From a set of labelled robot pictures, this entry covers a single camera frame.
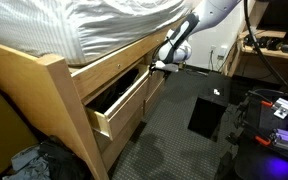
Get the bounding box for black garment on floor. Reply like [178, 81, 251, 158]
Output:
[37, 135, 89, 180]

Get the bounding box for white wall power adapter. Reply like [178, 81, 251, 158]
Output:
[217, 45, 229, 61]

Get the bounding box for black monitor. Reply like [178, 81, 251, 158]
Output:
[256, 0, 288, 34]

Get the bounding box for black headphones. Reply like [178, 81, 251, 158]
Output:
[243, 33, 283, 51]

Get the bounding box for brown furniture panel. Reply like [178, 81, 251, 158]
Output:
[0, 71, 40, 180]

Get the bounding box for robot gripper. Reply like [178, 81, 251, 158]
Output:
[149, 59, 180, 73]

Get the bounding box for wooden desk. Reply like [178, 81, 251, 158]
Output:
[223, 23, 288, 88]

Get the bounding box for orange-handled black clamp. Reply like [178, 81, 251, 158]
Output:
[240, 88, 275, 111]
[237, 118, 273, 148]

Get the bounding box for black garment beside grey one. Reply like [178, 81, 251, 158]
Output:
[97, 68, 140, 113]

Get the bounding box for grey-blue garment on floor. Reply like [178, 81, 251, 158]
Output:
[2, 144, 52, 180]

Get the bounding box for closed lower wooden drawer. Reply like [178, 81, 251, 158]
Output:
[143, 79, 166, 117]
[95, 103, 146, 172]

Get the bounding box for wooden drawer with grey clothes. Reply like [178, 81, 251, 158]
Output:
[85, 64, 152, 141]

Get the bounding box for wooden bed frame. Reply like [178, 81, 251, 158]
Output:
[0, 16, 198, 180]

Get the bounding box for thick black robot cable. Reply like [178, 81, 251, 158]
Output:
[243, 0, 288, 97]

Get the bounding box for black computer case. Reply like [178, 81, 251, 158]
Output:
[187, 71, 233, 143]

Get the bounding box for white striped mattress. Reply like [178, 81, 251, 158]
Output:
[0, 0, 194, 66]

